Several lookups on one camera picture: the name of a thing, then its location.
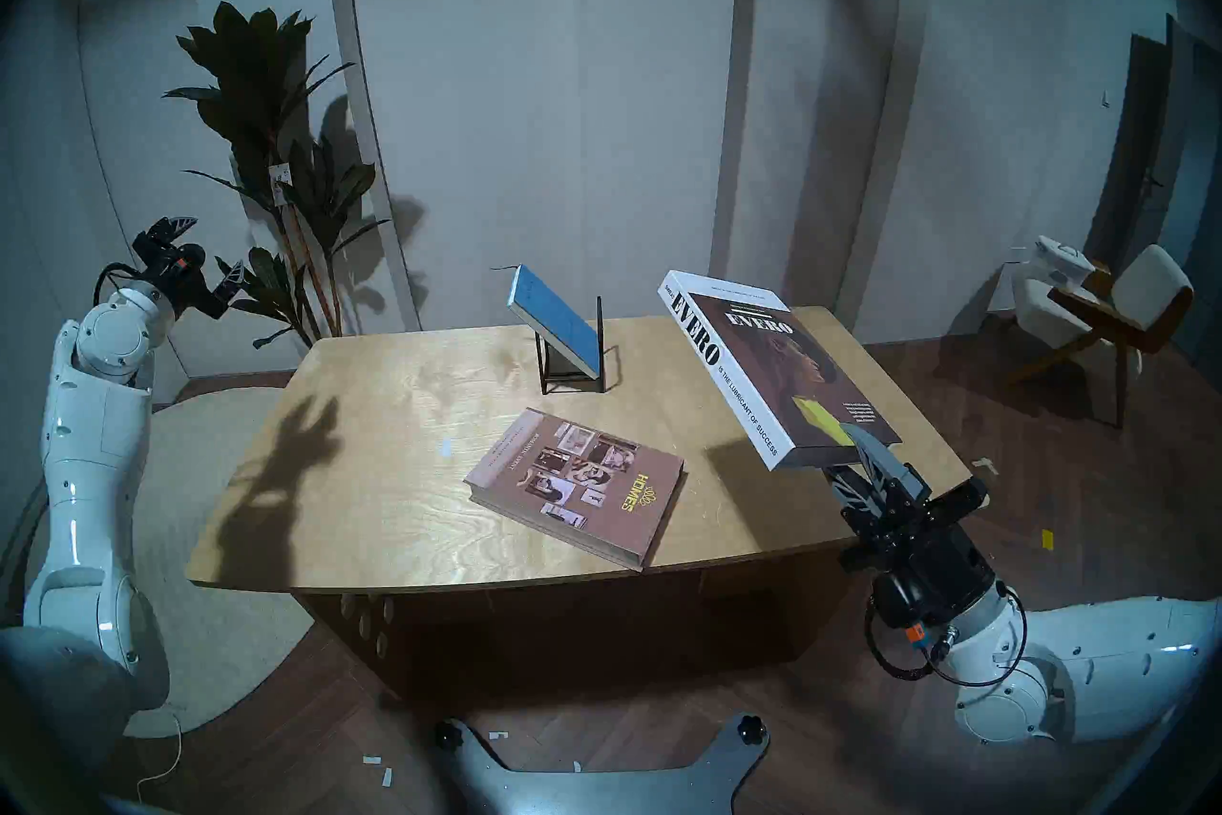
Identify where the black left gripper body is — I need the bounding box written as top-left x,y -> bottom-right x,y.
132,235 -> 230,319

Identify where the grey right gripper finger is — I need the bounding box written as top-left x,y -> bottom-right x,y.
823,465 -> 884,528
840,422 -> 932,504

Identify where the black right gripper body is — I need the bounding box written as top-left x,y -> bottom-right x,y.
835,479 -> 999,633

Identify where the dark book with yellow mark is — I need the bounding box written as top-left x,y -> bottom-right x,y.
657,269 -> 903,472

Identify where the large brown HOMES book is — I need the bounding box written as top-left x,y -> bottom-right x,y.
463,407 -> 686,572

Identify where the blue cover book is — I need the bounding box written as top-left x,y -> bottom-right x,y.
504,264 -> 604,380

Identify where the dark green potted plant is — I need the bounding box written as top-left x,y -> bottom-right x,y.
162,1 -> 392,351

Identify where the wooden table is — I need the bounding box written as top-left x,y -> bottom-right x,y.
184,305 -> 991,699

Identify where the white plastic device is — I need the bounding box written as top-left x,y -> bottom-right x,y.
1034,235 -> 1096,286

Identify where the wooden armchair with white cushions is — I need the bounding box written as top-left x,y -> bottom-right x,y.
998,243 -> 1196,427

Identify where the round cream rug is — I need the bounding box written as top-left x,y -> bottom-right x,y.
19,388 -> 316,740

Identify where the grey door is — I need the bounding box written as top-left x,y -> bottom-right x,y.
1088,16 -> 1222,365

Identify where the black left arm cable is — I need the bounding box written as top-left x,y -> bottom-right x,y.
94,262 -> 144,308

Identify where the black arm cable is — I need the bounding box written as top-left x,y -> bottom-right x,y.
864,584 -> 1030,688
94,262 -> 144,308

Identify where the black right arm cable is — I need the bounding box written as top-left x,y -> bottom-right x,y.
864,584 -> 1030,688

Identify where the black wire bookend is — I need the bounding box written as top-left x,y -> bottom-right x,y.
537,296 -> 622,396

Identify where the grey metal base plate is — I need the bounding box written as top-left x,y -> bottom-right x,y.
430,716 -> 771,815

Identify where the white floor cable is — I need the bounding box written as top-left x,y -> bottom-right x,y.
137,708 -> 184,804

